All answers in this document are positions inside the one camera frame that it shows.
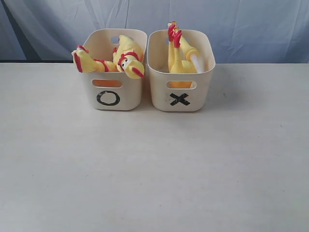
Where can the whole rubber chicken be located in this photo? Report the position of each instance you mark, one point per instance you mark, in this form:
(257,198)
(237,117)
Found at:
(128,57)
(85,63)

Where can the headless chicken body piece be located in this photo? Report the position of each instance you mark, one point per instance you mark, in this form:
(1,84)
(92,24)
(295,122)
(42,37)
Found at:
(175,62)

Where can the cream bin marked O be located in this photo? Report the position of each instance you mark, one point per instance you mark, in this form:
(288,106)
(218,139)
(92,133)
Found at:
(112,90)

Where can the broken chicken head piece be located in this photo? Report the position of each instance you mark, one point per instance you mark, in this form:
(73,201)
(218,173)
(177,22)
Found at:
(189,49)

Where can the cream bin marked X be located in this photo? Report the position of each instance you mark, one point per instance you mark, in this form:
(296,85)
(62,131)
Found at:
(177,92)

